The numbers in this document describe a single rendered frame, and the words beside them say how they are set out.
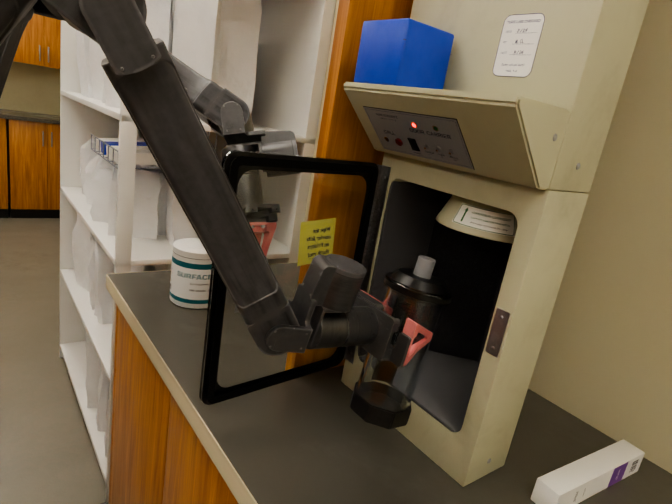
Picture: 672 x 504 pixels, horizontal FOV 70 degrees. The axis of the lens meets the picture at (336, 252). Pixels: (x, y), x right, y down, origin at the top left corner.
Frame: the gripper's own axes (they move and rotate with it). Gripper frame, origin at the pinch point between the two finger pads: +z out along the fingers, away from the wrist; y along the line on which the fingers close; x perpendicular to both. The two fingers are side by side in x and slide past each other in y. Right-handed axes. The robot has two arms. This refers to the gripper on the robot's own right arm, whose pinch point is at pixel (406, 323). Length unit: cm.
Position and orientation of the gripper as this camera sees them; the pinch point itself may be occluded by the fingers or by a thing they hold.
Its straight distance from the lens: 77.8
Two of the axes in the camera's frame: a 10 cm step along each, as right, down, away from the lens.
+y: -5.9, -3.2, 7.4
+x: -2.6, 9.4, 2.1
